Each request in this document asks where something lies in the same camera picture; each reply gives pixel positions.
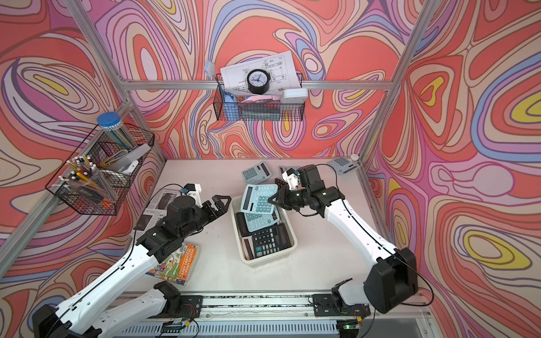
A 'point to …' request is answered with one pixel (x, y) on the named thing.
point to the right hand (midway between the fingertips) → (271, 206)
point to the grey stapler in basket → (127, 163)
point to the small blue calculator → (256, 196)
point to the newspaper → (156, 210)
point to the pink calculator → (248, 248)
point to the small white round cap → (354, 157)
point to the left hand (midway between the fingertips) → (227, 202)
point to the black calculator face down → (270, 240)
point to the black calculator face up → (241, 224)
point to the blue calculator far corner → (342, 165)
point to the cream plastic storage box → (286, 217)
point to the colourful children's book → (178, 268)
